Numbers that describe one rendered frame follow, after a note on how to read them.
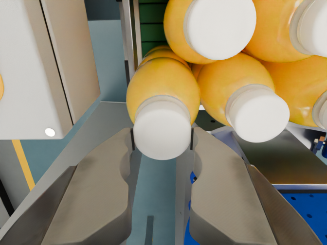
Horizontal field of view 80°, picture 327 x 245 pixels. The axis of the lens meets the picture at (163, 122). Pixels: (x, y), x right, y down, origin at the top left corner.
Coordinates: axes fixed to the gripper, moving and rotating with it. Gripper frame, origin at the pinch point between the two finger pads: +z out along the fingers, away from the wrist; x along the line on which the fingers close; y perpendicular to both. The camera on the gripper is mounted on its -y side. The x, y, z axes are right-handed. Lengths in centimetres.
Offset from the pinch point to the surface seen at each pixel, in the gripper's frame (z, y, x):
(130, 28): 13.0, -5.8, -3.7
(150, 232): 95, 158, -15
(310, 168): 8.5, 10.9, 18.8
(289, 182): 6.2, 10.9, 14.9
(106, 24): 111, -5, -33
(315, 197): 10.5, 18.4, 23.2
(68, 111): 3.1, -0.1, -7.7
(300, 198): 10.3, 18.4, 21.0
